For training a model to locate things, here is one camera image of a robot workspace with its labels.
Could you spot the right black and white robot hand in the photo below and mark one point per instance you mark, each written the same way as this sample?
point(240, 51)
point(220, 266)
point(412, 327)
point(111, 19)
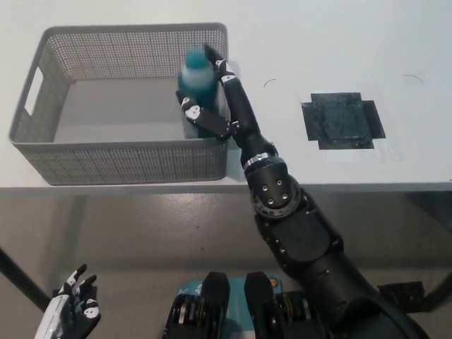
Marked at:
point(243, 116)

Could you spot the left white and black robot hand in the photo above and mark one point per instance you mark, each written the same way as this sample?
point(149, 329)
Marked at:
point(84, 310)

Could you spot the teal air purifying spray can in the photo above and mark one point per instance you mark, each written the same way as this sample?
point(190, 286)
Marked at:
point(197, 81)

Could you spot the black tape square with notched corners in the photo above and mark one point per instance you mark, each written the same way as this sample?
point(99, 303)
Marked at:
point(339, 120)

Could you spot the black and teal robot torso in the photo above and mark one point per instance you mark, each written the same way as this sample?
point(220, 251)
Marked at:
point(215, 310)

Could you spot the grey perforated plastic basket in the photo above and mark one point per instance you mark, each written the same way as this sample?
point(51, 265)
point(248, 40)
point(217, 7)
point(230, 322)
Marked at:
point(106, 166)

